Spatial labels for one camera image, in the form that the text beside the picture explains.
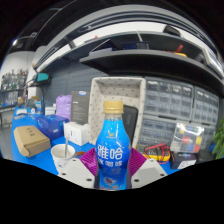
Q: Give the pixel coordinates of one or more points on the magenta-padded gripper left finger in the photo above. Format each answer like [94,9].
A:
[75,173]

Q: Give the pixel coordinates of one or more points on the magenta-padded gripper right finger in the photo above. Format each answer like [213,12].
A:
[150,171]

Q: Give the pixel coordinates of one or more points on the blue drink bottle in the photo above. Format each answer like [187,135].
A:
[112,150]

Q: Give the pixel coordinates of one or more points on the yellow multimeter with red leads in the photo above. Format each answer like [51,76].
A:
[156,153]

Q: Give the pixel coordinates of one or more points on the metal spoon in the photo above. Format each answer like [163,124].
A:
[66,146]

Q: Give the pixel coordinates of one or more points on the black box with white label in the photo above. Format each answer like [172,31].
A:
[182,160]

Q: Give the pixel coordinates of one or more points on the small white box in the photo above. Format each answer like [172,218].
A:
[76,133]

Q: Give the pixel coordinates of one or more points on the grey small-parts drawer cabinet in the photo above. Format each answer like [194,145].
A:
[168,98]
[155,131]
[206,106]
[208,135]

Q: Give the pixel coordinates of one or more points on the clear box of coloured tubing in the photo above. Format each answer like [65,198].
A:
[186,138]

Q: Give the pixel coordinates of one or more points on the black upright speaker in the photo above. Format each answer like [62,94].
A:
[131,123]

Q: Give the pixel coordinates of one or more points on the blue plastic box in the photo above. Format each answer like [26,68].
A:
[51,126]

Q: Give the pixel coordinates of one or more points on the brown cardboard box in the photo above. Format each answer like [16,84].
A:
[31,141]

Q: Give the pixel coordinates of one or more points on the dark grey carton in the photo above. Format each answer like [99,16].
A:
[80,107]

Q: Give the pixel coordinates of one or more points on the green potted plant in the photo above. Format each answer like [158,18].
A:
[219,140]

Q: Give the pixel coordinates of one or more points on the beige dotted storage crate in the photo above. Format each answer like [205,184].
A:
[113,90]

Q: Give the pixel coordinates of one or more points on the teal lamp head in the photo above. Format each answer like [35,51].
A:
[42,77]

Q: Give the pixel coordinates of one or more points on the distant shelf unit with items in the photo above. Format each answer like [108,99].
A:
[12,86]

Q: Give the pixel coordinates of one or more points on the dark overhead shelf with equipment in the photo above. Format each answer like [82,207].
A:
[146,63]

